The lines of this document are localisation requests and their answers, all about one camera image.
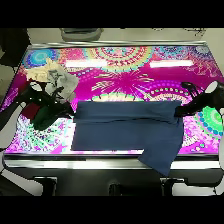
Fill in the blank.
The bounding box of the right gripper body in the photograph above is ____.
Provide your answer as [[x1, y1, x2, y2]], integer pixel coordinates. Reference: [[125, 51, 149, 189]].
[[174, 99, 205, 118]]

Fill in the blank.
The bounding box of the dark blue T-shirt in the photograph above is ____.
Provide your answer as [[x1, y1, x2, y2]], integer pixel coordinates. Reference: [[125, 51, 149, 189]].
[[70, 100, 185, 177]]

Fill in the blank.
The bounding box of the grey garment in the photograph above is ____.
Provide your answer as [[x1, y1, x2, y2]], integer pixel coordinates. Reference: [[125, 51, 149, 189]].
[[46, 69, 80, 102]]

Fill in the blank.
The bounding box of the dark green garment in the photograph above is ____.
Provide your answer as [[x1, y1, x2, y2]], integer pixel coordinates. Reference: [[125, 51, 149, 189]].
[[31, 103, 75, 132]]

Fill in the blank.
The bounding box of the beige garment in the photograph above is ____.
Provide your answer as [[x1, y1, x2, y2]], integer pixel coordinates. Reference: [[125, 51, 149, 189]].
[[25, 59, 65, 83]]

